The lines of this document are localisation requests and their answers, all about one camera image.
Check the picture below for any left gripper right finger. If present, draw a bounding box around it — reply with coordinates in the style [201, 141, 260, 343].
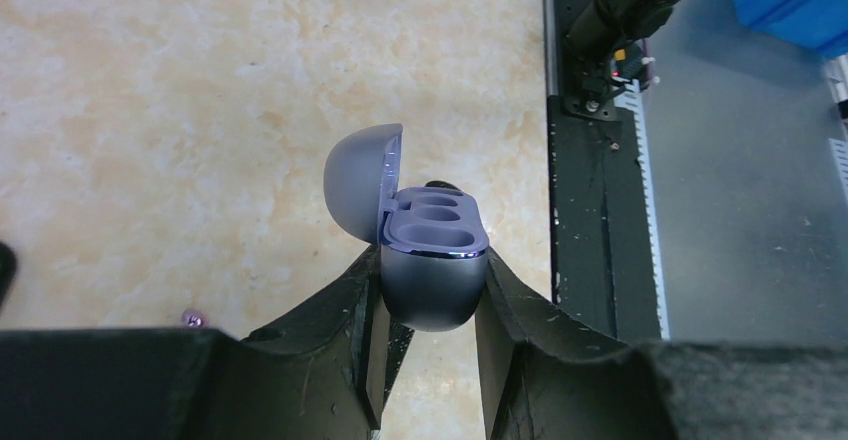
[475, 253, 847, 439]

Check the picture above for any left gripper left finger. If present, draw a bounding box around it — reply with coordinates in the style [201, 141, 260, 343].
[0, 244, 415, 440]

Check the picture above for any purple earbud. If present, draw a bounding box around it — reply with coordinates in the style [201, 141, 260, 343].
[181, 309, 208, 328]

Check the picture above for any grey-blue earbud charging case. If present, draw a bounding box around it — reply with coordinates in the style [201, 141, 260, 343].
[323, 124, 490, 332]

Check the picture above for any black earbud charging case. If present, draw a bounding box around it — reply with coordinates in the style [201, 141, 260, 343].
[0, 242, 18, 305]

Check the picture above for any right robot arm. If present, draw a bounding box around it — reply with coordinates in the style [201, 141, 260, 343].
[554, 0, 680, 121]

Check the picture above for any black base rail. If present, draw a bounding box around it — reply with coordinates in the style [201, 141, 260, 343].
[543, 0, 669, 342]

